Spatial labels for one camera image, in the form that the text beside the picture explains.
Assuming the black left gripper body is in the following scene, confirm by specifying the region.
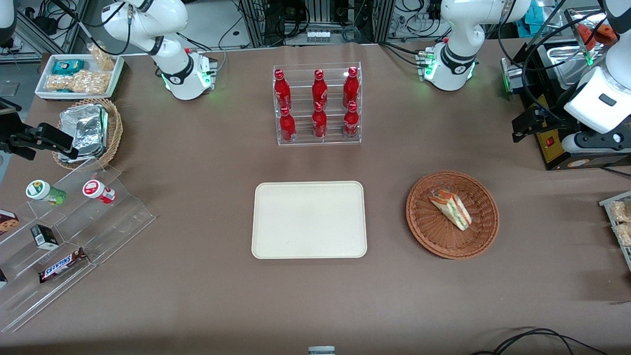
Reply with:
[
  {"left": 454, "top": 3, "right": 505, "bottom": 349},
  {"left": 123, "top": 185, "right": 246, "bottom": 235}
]
[{"left": 528, "top": 106, "right": 562, "bottom": 138}]

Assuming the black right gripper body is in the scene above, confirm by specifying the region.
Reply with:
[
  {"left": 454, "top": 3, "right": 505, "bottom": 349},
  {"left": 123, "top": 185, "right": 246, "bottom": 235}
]
[{"left": 0, "top": 99, "right": 38, "bottom": 161}]

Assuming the triangle sandwich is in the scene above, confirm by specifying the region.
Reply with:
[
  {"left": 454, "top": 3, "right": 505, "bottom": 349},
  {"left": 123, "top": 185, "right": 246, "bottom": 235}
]
[{"left": 427, "top": 189, "right": 472, "bottom": 231}]

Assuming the white rectangular snack tray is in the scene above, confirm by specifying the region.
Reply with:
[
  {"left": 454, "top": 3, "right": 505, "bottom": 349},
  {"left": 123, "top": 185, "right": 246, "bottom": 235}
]
[{"left": 35, "top": 53, "right": 125, "bottom": 101}]

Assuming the deep wicker basket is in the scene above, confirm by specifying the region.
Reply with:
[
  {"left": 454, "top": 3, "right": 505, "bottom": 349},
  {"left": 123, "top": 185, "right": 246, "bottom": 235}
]
[{"left": 52, "top": 98, "right": 124, "bottom": 170}]

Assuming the round brown wicker basket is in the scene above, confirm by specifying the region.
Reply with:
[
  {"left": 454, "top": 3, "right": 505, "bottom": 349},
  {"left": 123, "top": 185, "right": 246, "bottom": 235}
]
[{"left": 406, "top": 171, "right": 500, "bottom": 260}]

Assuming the beige rectangular plastic tray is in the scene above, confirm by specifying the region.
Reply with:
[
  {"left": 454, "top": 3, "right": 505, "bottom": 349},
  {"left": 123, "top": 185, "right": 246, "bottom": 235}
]
[{"left": 251, "top": 181, "right": 368, "bottom": 259}]

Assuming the silver foil container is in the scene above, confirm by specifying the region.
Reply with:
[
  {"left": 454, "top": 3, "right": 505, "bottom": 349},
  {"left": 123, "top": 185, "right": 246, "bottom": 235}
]
[{"left": 59, "top": 104, "right": 109, "bottom": 159}]

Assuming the black countertop appliance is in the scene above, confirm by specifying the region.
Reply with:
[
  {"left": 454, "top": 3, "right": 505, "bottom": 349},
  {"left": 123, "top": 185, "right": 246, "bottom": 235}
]
[{"left": 513, "top": 39, "right": 631, "bottom": 171}]

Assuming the green lidded snack cup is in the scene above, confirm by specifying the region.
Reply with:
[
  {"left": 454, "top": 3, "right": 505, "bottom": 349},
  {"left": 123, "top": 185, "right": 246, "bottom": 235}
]
[{"left": 26, "top": 179, "right": 67, "bottom": 206}]

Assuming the metal appliance pan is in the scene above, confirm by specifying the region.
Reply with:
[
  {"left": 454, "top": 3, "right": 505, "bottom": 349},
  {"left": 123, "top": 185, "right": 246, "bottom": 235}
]
[{"left": 542, "top": 44, "right": 600, "bottom": 90}]

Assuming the large clear peanut snack bag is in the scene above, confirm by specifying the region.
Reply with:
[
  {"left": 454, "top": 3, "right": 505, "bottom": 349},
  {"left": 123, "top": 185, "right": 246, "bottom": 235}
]
[{"left": 45, "top": 70, "right": 112, "bottom": 95}]

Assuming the red lidded snack cup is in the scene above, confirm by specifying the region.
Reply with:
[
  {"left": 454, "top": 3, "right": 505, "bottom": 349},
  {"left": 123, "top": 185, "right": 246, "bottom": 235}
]
[{"left": 82, "top": 179, "right": 116, "bottom": 204}]

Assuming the teal snack packet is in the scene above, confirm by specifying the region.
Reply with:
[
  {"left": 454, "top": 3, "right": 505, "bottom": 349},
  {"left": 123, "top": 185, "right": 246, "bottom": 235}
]
[{"left": 52, "top": 59, "right": 85, "bottom": 76}]

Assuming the brown cookie box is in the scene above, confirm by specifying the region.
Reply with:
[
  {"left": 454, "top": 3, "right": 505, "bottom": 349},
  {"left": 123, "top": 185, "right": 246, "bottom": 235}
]
[{"left": 0, "top": 210, "right": 20, "bottom": 236}]

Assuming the small clear peanut snack bag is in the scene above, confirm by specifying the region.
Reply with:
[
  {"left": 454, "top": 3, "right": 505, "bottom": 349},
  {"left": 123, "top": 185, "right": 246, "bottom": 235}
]
[{"left": 87, "top": 43, "right": 117, "bottom": 71}]

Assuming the clear acrylic step display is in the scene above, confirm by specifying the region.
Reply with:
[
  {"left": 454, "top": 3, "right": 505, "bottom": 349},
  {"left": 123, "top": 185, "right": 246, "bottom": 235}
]
[{"left": 0, "top": 158, "right": 157, "bottom": 334}]

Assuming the small black box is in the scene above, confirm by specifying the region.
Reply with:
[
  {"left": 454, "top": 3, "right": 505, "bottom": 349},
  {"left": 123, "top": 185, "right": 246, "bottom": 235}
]
[{"left": 31, "top": 224, "right": 60, "bottom": 250}]

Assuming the teal cardboard box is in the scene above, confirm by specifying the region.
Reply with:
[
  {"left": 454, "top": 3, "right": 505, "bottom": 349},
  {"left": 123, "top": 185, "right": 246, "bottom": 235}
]
[{"left": 524, "top": 0, "right": 559, "bottom": 25}]

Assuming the Snickers chocolate bar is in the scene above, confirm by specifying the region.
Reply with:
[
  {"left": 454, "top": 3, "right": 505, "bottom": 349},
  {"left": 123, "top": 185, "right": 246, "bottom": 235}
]
[{"left": 38, "top": 248, "right": 88, "bottom": 284}]

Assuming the red cola bottle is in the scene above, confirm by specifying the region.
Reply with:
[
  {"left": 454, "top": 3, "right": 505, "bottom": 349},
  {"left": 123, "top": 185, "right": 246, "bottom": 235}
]
[
  {"left": 274, "top": 69, "right": 292, "bottom": 111},
  {"left": 343, "top": 67, "right": 360, "bottom": 108},
  {"left": 312, "top": 102, "right": 328, "bottom": 139},
  {"left": 343, "top": 102, "right": 360, "bottom": 139},
  {"left": 280, "top": 106, "right": 297, "bottom": 143},
  {"left": 312, "top": 69, "right": 328, "bottom": 110}
]

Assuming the clear acrylic bottle rack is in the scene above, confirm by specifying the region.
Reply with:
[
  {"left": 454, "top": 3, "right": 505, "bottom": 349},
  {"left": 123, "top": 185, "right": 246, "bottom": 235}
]
[{"left": 273, "top": 62, "right": 363, "bottom": 146}]

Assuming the wire snack rack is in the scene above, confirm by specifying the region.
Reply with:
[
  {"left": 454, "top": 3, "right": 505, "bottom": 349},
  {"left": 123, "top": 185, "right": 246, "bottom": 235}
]
[{"left": 598, "top": 191, "right": 631, "bottom": 272}]

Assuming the black floor cable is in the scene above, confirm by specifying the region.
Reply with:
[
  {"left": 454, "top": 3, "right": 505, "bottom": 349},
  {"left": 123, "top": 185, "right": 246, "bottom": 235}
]
[{"left": 468, "top": 327, "right": 613, "bottom": 355}]

